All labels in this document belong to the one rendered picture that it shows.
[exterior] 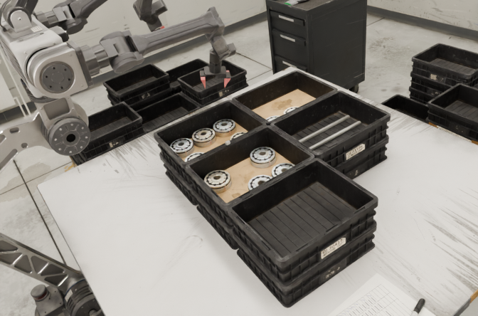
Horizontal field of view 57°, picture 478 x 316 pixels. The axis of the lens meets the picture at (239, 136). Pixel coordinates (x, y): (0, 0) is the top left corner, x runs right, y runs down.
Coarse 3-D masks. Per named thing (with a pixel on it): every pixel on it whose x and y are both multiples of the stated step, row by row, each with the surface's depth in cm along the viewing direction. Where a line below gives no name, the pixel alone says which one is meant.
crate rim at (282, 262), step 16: (320, 160) 159; (288, 176) 154; (256, 192) 150; (368, 192) 142; (368, 208) 137; (240, 224) 139; (336, 224) 133; (256, 240) 133; (320, 240) 130; (272, 256) 127; (288, 256) 126
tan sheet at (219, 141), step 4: (236, 124) 205; (236, 128) 202; (240, 128) 201; (236, 132) 199; (216, 136) 199; (192, 140) 199; (216, 140) 196; (220, 140) 196; (224, 140) 195; (212, 144) 194; (216, 144) 193; (220, 144) 193; (196, 148) 193; (200, 148) 193; (204, 148) 192; (208, 148) 192; (212, 148) 192; (204, 152) 190; (184, 160) 187
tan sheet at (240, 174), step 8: (248, 160) 181; (280, 160) 178; (232, 168) 178; (240, 168) 178; (248, 168) 177; (256, 168) 176; (264, 168) 176; (272, 168) 175; (232, 176) 174; (240, 176) 174; (248, 176) 173; (232, 184) 170; (240, 184) 169; (224, 192) 167; (232, 192) 166; (240, 192) 166; (224, 200) 163
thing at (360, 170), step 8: (376, 144) 180; (384, 144) 183; (368, 152) 179; (376, 152) 184; (384, 152) 187; (352, 160) 175; (360, 160) 180; (368, 160) 182; (376, 160) 186; (336, 168) 171; (344, 168) 174; (352, 168) 179; (360, 168) 181; (368, 168) 185; (352, 176) 180
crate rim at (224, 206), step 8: (264, 128) 181; (272, 128) 180; (248, 136) 178; (280, 136) 175; (232, 144) 175; (296, 144) 169; (216, 152) 172; (304, 152) 164; (200, 160) 169; (304, 160) 160; (192, 176) 163; (280, 176) 155; (200, 184) 159; (264, 184) 152; (208, 192) 154; (248, 192) 151; (216, 200) 150; (232, 200) 148; (224, 208) 147
